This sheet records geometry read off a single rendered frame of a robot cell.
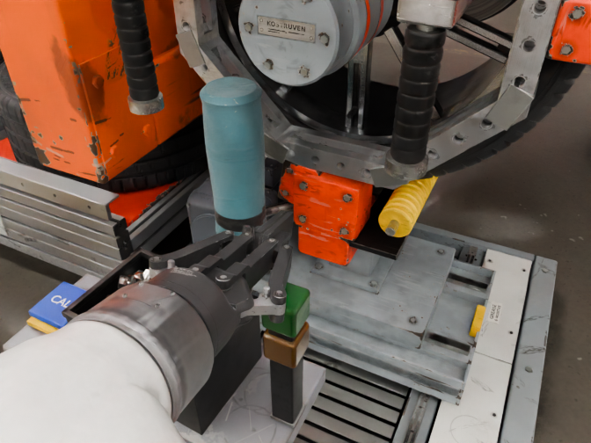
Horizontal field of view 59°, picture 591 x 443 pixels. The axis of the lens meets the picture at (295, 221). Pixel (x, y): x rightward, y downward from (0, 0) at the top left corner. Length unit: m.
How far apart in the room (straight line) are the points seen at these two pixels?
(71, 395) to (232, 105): 0.53
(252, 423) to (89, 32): 0.63
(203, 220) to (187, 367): 0.80
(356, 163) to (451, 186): 1.15
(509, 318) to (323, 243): 0.61
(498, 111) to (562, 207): 1.27
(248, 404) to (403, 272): 0.62
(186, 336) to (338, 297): 0.82
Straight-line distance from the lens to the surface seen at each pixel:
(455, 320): 1.25
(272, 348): 0.57
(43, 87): 0.98
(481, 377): 1.25
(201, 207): 1.12
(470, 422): 1.18
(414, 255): 1.27
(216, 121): 0.75
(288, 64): 0.64
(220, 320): 0.38
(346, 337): 1.14
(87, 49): 0.92
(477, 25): 0.82
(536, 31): 0.71
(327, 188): 0.87
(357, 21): 0.64
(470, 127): 0.76
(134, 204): 1.38
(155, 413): 0.30
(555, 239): 1.83
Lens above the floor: 1.04
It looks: 38 degrees down
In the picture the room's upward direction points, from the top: straight up
